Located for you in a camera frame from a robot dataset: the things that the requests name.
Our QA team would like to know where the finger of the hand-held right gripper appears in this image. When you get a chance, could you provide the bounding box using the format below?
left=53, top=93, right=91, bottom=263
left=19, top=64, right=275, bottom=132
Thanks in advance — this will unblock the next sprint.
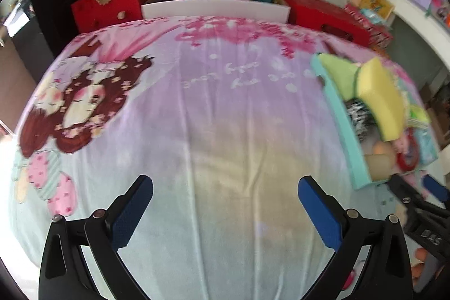
left=422, top=174, right=450, bottom=208
left=388, top=173, right=428, bottom=213

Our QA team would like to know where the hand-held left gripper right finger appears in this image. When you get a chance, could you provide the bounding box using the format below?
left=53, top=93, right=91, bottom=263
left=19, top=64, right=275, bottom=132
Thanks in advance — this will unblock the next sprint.
left=297, top=175, right=413, bottom=300

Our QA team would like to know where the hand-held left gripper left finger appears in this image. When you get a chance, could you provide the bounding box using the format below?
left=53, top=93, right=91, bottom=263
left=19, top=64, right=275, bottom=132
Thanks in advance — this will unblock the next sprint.
left=39, top=174, right=154, bottom=300

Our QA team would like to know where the red tape roll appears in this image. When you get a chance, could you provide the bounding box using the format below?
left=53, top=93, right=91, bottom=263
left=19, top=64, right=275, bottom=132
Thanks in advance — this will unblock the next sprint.
left=397, top=131, right=420, bottom=171

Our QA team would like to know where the beige foam block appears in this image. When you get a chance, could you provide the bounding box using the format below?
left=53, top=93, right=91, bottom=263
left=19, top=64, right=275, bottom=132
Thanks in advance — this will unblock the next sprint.
left=364, top=154, right=394, bottom=181

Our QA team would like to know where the round yellow snack packet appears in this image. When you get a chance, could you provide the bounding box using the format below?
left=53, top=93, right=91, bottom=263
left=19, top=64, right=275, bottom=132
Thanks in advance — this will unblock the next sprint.
left=373, top=140, right=392, bottom=156

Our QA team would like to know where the green tissue pack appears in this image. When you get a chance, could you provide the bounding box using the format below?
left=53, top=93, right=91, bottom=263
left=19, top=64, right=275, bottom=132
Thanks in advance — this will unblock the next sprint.
left=408, top=106, right=431, bottom=127

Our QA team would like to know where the leopard print scrunchie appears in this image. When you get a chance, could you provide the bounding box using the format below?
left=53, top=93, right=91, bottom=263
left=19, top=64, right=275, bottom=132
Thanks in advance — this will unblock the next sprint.
left=346, top=100, right=378, bottom=142

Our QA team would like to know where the teal rimmed white box lid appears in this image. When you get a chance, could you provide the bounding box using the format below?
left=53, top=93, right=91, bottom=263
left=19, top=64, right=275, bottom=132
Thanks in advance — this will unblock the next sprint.
left=310, top=54, right=440, bottom=190

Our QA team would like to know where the yellow sponge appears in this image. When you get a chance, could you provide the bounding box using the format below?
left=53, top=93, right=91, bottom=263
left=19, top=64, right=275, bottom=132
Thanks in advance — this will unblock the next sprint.
left=356, top=57, right=406, bottom=142

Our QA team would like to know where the person's right hand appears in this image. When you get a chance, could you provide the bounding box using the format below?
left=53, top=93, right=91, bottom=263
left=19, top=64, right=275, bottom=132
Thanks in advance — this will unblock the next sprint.
left=411, top=247, right=430, bottom=287

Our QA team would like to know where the white desk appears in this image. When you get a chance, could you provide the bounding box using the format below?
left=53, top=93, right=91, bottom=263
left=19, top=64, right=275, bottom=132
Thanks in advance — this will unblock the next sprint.
left=387, top=0, right=450, bottom=76

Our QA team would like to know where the light blue wipes pack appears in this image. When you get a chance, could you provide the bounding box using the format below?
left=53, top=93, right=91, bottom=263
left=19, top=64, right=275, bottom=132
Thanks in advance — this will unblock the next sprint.
left=362, top=8, right=384, bottom=23

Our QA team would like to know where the black cabinet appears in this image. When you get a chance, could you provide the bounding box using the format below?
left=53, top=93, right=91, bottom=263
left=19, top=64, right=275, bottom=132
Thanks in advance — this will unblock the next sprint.
left=7, top=0, right=85, bottom=56

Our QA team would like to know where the white board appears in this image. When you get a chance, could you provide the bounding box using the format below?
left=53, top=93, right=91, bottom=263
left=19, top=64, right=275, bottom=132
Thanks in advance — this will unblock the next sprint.
left=141, top=0, right=289, bottom=23

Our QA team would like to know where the red box with handle cutout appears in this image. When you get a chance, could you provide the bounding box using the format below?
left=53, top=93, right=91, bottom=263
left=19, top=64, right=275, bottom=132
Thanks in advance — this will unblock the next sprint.
left=278, top=0, right=371, bottom=48

